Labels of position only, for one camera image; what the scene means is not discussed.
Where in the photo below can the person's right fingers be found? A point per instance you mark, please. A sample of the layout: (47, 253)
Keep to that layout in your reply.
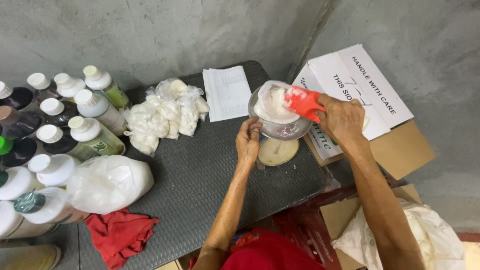
(327, 103)

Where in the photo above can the clear plastic bag with powder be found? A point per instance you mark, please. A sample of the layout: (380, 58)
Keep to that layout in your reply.
(272, 105)

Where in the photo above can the white woven sack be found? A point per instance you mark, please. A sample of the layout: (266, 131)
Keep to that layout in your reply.
(438, 240)

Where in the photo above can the red plastic scoop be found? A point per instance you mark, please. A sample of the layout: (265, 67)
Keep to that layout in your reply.
(303, 103)

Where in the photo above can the dark red plastic stool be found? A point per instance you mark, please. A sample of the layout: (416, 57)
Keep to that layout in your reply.
(303, 221)

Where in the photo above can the person's red clothing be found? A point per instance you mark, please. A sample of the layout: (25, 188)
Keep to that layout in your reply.
(273, 253)

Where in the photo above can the large white powder bag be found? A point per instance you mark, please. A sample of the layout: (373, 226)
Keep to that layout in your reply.
(108, 183)

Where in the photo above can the person's left fingers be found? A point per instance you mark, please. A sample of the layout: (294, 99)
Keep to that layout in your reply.
(250, 125)

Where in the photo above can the brown cardboard box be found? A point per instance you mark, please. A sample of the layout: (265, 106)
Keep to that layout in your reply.
(405, 150)

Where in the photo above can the heap of small filled bags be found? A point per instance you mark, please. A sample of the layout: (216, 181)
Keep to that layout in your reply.
(165, 112)

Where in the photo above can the open brown carton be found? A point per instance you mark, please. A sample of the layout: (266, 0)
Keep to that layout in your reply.
(339, 217)

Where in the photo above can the crumpled clear plastic wrap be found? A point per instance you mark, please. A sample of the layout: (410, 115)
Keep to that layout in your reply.
(330, 182)

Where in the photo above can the red cloth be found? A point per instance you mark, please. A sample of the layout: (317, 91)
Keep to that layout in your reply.
(118, 232)

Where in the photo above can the kitchen scale with cream dial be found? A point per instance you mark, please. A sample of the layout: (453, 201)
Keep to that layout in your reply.
(278, 152)

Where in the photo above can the person's right hand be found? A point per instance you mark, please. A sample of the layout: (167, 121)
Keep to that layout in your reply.
(343, 120)

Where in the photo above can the metal scale bowl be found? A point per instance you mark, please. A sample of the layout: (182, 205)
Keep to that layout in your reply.
(281, 129)

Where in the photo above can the white printed cardboard box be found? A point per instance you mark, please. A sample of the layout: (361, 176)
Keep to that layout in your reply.
(360, 75)

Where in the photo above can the stack of white paper sheets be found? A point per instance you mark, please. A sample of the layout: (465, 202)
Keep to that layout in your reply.
(227, 92)

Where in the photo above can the cluster of plastic bottles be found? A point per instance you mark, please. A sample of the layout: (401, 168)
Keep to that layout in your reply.
(56, 142)

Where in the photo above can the person's left hand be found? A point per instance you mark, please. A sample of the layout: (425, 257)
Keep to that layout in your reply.
(246, 148)

